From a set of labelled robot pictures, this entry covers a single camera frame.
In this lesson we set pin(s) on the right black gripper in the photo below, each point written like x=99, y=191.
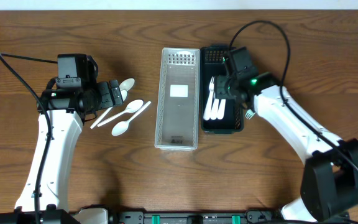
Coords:
x=221, y=86

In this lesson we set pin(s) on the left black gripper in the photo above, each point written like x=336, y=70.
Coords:
x=105, y=94

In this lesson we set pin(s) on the white thick plastic spoon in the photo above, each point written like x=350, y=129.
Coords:
x=221, y=109

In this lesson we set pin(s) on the mint green plastic fork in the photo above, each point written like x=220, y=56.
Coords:
x=249, y=114

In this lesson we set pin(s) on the white plastic fork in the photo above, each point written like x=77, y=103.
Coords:
x=214, y=109
x=208, y=107

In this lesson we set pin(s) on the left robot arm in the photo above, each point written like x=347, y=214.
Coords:
x=44, y=198

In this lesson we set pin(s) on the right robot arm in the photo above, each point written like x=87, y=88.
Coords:
x=330, y=177

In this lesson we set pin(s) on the white spoon top left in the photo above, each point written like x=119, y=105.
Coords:
x=127, y=84

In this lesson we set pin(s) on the white spoon lowest left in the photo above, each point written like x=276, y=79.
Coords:
x=123, y=126

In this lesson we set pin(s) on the dark green mesh basket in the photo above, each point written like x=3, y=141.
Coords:
x=211, y=65

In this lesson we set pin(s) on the clear plastic mesh basket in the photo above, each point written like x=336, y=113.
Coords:
x=178, y=100

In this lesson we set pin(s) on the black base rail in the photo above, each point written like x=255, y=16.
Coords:
x=247, y=217

